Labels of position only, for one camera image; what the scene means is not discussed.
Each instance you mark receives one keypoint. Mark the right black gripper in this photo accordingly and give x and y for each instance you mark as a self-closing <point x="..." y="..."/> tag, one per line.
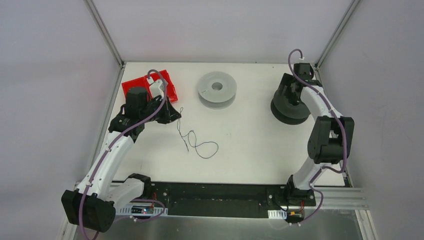
<point x="288" y="91"/>

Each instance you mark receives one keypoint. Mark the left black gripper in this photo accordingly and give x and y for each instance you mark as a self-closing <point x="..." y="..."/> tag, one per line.
<point x="166" y="110"/>

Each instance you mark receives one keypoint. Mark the dark grey spool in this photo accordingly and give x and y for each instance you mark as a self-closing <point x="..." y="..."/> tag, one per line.
<point x="286" y="112"/>

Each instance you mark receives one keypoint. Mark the white perforated spool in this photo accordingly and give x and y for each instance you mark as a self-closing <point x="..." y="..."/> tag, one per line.
<point x="216" y="90"/>

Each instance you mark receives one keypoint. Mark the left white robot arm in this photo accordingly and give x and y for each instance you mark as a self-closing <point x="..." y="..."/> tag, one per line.
<point x="92" y="204"/>

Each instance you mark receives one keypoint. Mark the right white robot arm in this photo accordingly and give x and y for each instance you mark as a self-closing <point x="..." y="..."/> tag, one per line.
<point x="329" y="142"/>

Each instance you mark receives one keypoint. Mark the red plastic bin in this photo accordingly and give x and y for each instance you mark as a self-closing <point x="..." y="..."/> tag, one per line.
<point x="143" y="82"/>

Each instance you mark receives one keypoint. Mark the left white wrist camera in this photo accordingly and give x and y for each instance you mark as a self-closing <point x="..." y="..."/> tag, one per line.
<point x="157" y="87"/>

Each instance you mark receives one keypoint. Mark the left white cable duct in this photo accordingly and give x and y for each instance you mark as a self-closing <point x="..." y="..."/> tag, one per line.
<point x="141" y="211"/>

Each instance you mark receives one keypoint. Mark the white cable duct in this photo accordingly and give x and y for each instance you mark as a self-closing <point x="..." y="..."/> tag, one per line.
<point x="141" y="211"/>
<point x="277" y="214"/>

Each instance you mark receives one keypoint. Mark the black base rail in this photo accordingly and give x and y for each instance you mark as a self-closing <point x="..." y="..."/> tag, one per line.
<point x="223" y="200"/>

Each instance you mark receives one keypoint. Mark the right white cable duct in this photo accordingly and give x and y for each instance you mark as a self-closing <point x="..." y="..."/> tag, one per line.
<point x="277" y="214"/>

